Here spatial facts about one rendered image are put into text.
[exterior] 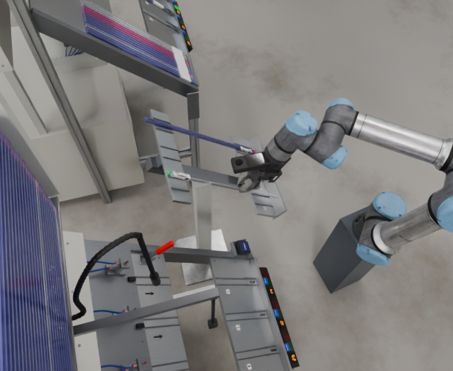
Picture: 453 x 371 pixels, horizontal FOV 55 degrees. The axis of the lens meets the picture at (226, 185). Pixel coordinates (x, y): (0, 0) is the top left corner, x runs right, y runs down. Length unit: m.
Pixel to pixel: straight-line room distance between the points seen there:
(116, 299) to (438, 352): 1.73
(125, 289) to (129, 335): 0.10
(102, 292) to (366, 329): 1.55
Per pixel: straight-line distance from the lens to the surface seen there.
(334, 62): 3.13
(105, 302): 1.01
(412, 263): 2.48
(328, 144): 1.24
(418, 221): 1.39
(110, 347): 0.98
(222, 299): 1.33
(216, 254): 1.38
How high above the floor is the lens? 2.14
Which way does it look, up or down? 61 degrees down
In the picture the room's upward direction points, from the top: 4 degrees clockwise
